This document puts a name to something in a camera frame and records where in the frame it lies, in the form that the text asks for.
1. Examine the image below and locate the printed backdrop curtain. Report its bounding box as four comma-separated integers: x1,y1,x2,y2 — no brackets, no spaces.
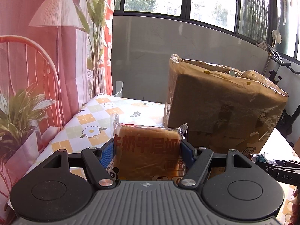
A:
0,0,115,216

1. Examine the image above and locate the floral checkered tablecloth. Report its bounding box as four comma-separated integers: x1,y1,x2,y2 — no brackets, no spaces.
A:
7,93,300,225

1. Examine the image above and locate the white hanging pouch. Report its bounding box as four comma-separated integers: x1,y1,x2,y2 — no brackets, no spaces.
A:
272,30,282,44

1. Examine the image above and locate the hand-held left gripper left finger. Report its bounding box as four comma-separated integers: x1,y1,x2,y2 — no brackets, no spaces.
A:
42,139,117,190

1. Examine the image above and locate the yellowish dotted plastic bag liner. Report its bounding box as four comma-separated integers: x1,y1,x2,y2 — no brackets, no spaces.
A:
163,54,288,146

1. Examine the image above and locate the packaged sliced bread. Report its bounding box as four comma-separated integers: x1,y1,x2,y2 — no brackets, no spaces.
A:
109,114,188,182

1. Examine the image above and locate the white trash bin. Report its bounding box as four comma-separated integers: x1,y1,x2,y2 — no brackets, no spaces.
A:
114,81,124,96

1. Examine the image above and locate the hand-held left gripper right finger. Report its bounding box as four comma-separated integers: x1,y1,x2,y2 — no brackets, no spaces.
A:
178,139,258,189

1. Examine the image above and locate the black exercise bike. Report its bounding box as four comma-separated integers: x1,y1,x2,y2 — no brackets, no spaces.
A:
255,43,300,148

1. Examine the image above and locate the cardboard box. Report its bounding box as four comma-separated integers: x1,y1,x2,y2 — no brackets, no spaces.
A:
163,56,288,156

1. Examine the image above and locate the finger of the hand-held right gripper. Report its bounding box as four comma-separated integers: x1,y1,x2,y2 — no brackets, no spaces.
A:
255,160,285,172

